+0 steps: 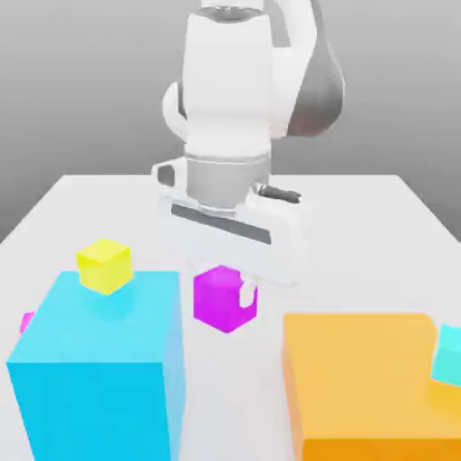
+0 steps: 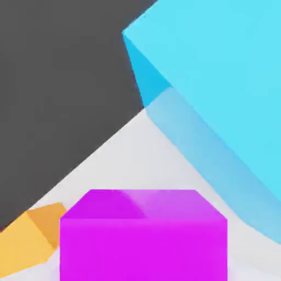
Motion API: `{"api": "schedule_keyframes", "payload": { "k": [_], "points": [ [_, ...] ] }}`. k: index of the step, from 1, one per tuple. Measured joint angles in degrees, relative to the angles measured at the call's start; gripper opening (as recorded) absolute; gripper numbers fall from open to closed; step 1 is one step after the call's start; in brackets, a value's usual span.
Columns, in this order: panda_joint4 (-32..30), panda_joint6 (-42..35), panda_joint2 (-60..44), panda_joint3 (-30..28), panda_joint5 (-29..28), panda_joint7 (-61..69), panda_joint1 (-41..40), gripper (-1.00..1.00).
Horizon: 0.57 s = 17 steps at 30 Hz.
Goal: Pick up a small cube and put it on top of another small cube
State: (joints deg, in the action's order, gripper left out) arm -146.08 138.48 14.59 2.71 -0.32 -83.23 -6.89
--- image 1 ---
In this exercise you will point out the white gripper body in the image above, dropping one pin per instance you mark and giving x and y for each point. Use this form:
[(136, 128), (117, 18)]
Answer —
[(230, 237)]

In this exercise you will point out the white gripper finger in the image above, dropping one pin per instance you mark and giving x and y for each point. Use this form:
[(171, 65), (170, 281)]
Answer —
[(247, 293)]

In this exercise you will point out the small magenta cube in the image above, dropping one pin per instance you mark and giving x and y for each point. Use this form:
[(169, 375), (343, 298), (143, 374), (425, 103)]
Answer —
[(219, 300), (26, 321)]

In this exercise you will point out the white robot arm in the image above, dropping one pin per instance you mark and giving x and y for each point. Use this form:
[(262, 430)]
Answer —
[(227, 90)]

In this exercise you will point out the small yellow cube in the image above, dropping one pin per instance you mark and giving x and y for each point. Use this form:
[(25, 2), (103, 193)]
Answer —
[(104, 266)]

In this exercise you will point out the small cyan cube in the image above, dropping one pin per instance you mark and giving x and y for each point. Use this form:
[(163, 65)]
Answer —
[(448, 354)]

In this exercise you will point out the large orange box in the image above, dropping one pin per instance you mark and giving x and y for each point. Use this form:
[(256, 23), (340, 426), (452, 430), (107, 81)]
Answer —
[(367, 389)]

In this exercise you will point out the large blue box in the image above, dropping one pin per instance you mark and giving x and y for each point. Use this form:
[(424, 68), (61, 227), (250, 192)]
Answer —
[(97, 367)]

